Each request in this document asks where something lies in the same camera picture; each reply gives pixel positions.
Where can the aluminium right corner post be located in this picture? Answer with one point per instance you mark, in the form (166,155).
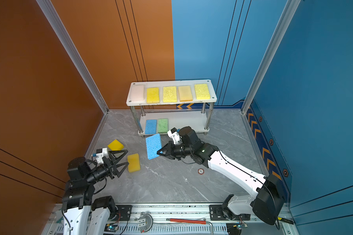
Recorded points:
(279,32)

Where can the yellow cellulose sponge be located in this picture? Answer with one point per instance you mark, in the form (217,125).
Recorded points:
(202,91)
(170,94)

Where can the white two-tier metal shelf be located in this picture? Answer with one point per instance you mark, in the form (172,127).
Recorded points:
(195,113)

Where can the white foam sponge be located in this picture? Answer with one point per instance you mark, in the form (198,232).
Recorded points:
(137,93)

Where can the aluminium left corner post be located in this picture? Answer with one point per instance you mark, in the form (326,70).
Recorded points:
(57,25)

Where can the orange-yellow thick sponge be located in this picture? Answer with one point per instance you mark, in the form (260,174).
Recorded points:
(185,93)

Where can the circuit board right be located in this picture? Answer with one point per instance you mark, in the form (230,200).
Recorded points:
(241,225)

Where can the green circuit board left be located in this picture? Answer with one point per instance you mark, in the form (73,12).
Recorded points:
(112,227)

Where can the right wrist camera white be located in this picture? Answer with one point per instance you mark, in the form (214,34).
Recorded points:
(174,135)

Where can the blue cellulose sponge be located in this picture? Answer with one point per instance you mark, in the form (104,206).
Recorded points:
(153,145)
(151,125)

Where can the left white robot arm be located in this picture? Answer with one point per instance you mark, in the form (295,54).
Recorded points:
(83,215)

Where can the green cellulose sponge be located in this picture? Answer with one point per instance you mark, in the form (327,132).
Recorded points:
(162,125)

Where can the yellow foam sponge front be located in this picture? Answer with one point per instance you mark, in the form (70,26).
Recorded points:
(153,95)

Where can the round grey socket plate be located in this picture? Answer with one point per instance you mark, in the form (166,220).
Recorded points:
(144,222)

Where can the red handled tool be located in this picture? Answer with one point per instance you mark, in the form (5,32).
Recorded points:
(203,222)

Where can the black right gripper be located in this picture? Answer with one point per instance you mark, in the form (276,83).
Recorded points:
(166,148)

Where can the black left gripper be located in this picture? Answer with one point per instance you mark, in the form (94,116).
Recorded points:
(111,167)

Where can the yellow black tape measure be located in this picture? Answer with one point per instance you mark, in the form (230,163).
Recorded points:
(285,220)

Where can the small orange-yellow sponge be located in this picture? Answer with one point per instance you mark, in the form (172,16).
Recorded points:
(133,163)

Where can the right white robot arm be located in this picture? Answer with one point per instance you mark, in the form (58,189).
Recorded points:
(266,195)

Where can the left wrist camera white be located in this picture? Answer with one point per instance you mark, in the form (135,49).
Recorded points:
(98,156)

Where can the aluminium corner post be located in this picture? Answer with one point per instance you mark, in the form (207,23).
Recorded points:
(57,25)
(279,32)

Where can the aluminium front rail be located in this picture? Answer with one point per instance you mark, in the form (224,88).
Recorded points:
(191,219)

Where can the small red ring marker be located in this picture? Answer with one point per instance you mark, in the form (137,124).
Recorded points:
(200,171)

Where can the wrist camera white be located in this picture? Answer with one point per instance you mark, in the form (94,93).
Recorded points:
(98,156)
(174,135)

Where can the bright yellow foam sponge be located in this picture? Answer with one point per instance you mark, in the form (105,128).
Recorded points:
(115,146)

